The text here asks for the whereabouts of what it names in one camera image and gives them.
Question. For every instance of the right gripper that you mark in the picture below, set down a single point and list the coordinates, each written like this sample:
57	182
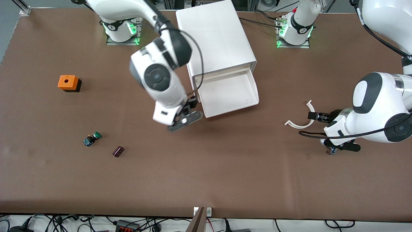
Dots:
192	103

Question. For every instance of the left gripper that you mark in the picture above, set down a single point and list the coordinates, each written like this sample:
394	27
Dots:
333	115

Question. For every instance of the white plastic drawer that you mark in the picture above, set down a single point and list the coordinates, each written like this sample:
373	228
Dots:
225	93

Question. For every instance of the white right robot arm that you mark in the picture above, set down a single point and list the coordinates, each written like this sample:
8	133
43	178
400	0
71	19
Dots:
167	93

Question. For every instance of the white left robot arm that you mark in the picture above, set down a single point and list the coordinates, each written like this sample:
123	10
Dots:
379	96

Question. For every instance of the white plastic drawer cabinet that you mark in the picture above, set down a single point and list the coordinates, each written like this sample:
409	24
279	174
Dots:
212	35

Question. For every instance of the small blue electronic component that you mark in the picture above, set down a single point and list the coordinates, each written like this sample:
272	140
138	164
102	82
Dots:
331	151

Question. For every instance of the white curved plastic strip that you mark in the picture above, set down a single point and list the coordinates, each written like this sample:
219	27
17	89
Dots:
299	126

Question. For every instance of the brown tape patch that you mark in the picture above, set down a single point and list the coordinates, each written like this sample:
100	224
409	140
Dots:
308	156

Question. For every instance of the dark red rectangular component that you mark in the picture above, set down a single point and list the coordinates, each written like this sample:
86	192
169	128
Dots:
118	151

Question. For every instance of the metal base mounting plate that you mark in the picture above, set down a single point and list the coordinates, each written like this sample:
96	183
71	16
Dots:
122	42
293	46

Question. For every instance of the black plug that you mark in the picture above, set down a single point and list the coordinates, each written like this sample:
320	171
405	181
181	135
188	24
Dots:
227	225

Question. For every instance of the black red power strip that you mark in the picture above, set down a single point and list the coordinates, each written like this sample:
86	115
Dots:
125	227

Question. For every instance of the black power adapter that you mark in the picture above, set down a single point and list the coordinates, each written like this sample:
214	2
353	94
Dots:
19	229

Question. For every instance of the green push button switch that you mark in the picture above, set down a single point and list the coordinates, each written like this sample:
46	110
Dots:
91	139

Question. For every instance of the grey wedge-shaped post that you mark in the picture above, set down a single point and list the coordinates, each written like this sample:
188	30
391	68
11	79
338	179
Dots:
197	224

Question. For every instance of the orange black button enclosure box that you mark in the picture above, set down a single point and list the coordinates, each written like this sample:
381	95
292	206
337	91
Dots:
67	82

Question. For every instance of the aluminium frame profile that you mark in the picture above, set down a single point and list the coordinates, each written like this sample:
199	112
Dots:
23	8
327	4

